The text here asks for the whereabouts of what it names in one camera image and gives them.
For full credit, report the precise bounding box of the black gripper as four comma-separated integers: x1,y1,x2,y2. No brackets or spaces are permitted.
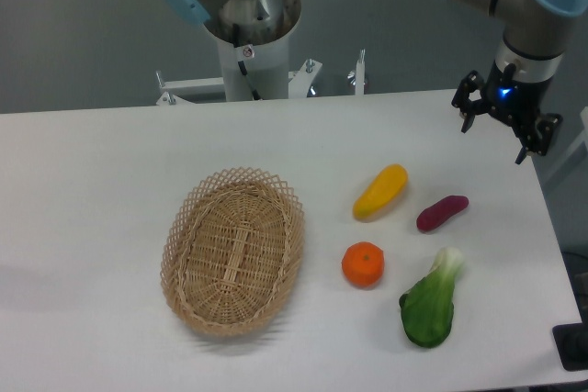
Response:
451,64,563,164

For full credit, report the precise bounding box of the purple sweet potato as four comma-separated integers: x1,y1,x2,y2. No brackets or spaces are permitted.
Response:
415,195,469,232

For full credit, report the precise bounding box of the yellow mango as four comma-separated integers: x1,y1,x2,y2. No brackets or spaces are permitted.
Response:
352,163,409,221

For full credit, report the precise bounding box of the orange tangerine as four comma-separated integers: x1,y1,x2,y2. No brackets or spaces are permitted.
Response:
341,241,385,288

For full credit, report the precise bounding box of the green bok choy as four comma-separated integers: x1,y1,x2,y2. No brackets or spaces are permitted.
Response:
399,247,465,349

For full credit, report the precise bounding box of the black device at table edge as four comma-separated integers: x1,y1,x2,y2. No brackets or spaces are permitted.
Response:
552,323,587,372

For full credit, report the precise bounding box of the woven wicker basket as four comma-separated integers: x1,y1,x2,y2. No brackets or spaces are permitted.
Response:
160,167,305,338

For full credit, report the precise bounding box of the white frame at right edge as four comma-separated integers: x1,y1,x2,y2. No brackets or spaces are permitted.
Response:
542,107,588,193

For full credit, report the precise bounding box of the black cable on pedestal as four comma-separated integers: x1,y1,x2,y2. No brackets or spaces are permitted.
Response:
232,24,263,102

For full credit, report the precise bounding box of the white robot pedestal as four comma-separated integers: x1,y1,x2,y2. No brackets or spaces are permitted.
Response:
206,0,301,83

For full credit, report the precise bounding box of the white metal frame bracket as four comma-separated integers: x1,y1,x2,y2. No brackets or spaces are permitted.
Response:
154,49,369,106

